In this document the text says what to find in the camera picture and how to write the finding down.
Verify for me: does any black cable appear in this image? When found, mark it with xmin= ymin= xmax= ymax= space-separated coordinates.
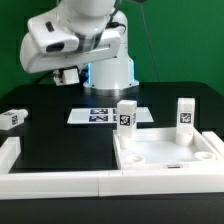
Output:
xmin=31 ymin=71 xmax=58 ymax=86

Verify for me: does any white U-shaped fence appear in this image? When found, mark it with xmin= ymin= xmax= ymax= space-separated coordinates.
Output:
xmin=0 ymin=131 xmax=224 ymax=200

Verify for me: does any white square table top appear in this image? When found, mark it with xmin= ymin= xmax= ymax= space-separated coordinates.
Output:
xmin=113 ymin=127 xmax=224 ymax=170

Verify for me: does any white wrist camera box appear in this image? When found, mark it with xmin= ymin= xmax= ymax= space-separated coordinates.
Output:
xmin=28 ymin=9 xmax=79 ymax=53

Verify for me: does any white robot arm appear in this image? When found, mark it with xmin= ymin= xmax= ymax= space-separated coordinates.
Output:
xmin=20 ymin=0 xmax=139 ymax=95

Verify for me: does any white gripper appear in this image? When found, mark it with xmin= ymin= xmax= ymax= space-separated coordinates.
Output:
xmin=20 ymin=30 xmax=121 ymax=73

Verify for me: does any white marker sheet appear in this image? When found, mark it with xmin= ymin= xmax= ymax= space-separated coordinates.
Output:
xmin=67 ymin=107 xmax=153 ymax=124

